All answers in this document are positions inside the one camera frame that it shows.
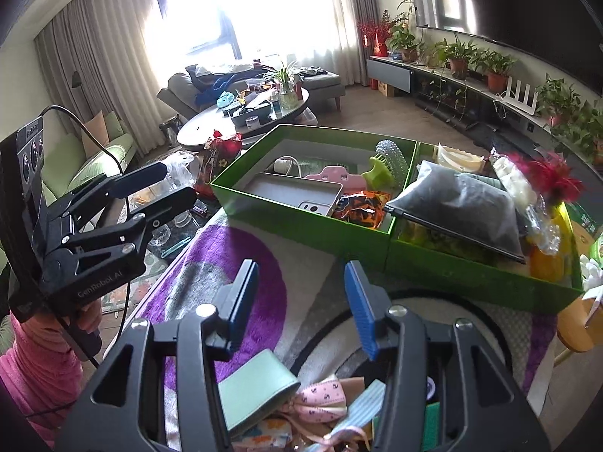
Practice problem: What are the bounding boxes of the black cable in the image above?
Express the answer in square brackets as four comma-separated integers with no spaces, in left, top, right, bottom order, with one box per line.
[39,105,129,369]

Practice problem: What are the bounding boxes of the person's left hand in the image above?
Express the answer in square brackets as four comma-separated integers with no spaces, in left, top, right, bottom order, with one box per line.
[77,298,103,341]

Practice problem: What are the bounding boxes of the yellow bottle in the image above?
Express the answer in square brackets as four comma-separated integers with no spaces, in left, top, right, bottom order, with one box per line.
[528,200,574,284]

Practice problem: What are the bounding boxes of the pink printed ribbon bow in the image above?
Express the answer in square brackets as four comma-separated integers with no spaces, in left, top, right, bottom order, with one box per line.
[282,376,352,429]

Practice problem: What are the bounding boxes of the cream plastic holder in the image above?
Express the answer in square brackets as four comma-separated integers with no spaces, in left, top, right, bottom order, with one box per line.
[433,142,486,175]

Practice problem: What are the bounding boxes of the bright window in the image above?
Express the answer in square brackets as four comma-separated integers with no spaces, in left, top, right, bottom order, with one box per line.
[151,0,331,60]

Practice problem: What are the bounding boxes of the spider plant in glass pot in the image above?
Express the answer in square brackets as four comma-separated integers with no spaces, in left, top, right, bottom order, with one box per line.
[260,60,303,110]

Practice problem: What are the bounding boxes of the red patterned bag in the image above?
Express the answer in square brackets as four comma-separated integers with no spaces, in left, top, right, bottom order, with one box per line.
[194,128,244,200]

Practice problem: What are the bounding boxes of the person's left forearm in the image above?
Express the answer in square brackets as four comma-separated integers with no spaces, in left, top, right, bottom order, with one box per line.
[0,313,84,450]

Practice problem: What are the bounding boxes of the large pink clip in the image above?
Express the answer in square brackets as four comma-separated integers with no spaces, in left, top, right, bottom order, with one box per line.
[304,165,369,195]

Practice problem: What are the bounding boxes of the grey filled bag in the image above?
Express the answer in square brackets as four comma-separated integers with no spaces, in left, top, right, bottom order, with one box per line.
[383,160,527,264]

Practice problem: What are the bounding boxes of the white charger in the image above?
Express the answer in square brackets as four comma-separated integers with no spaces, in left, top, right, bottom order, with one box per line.
[274,156,302,176]

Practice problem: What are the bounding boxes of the potted green plant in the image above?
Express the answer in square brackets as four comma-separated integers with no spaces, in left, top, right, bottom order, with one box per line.
[437,37,478,81]
[571,99,603,166]
[386,19,423,63]
[475,49,517,93]
[536,74,581,126]

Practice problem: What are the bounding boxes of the floral cloth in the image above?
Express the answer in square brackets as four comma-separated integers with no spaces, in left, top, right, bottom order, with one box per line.
[233,415,295,452]

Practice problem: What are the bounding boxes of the red flowers in vase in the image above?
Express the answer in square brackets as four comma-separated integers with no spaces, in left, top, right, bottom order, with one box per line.
[357,12,393,58]

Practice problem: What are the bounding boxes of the white router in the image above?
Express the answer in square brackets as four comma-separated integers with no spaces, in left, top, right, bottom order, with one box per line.
[498,76,540,116]

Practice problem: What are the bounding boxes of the yellow green sponge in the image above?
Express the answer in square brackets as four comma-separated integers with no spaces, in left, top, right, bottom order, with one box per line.
[419,400,442,452]

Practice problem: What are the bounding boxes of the long television stand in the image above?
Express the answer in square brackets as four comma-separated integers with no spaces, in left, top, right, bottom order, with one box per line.
[366,55,603,180]

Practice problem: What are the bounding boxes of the grey sofa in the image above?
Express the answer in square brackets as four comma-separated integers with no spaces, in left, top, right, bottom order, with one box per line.
[156,63,347,115]

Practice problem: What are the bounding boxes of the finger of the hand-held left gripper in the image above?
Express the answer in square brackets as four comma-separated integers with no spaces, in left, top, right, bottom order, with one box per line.
[46,160,169,222]
[63,187,198,265]

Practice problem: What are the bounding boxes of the green cardboard box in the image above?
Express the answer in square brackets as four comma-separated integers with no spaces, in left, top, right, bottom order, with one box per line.
[386,140,586,314]
[210,124,419,264]

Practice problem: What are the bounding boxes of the wall television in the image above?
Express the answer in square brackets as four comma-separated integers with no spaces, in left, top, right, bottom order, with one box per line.
[415,0,603,63]

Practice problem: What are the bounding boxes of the round wooden stool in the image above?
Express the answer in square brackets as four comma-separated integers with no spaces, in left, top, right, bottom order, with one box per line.
[556,298,603,354]

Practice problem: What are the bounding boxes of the purple grey printed blanket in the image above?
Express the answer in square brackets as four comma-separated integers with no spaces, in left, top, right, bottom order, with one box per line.
[136,207,561,452]

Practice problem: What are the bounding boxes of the clear packet of white pads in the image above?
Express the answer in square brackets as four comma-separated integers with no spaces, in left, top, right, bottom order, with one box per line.
[490,151,536,209]

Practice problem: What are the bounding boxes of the light green sofa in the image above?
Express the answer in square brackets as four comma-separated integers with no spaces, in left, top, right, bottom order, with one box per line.
[41,110,138,199]

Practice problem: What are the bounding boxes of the red feather flower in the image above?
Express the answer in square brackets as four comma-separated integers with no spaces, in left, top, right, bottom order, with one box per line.
[506,151,586,209]

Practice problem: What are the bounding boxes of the mint green pouch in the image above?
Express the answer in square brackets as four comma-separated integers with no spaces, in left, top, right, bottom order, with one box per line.
[217,348,302,440]

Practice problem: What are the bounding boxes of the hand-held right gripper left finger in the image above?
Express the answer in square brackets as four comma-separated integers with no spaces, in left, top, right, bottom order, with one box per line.
[55,259,260,452]

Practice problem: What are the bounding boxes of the orange snack packet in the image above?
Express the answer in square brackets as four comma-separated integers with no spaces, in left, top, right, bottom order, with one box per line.
[331,190,393,232]

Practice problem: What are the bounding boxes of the beige curtain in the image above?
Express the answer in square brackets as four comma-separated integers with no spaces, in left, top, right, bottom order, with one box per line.
[324,0,383,88]
[34,0,190,163]

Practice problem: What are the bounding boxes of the lilac phone case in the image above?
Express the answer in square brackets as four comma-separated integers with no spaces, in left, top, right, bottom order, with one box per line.
[246,172,344,217]

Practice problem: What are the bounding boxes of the round dark coffee table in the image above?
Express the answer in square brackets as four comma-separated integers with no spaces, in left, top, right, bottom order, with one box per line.
[177,86,310,150]

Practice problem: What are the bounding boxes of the green clear massage brush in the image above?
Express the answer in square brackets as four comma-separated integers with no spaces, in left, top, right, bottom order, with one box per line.
[362,138,412,190]

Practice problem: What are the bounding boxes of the blue striped face mask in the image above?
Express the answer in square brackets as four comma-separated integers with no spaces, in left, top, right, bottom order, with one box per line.
[325,379,388,446]

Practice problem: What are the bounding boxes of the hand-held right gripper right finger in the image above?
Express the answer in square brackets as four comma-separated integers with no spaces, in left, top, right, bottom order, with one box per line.
[344,260,553,452]

